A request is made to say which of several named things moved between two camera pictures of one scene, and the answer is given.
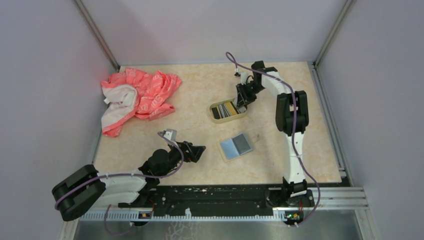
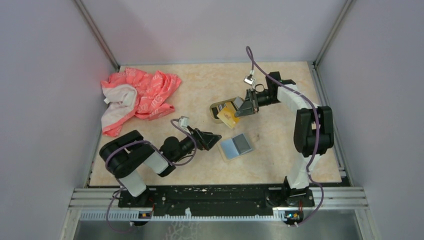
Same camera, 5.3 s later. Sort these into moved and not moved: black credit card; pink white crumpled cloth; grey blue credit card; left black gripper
Moved: left black gripper
Not moved: pink white crumpled cloth; black credit card; grey blue credit card
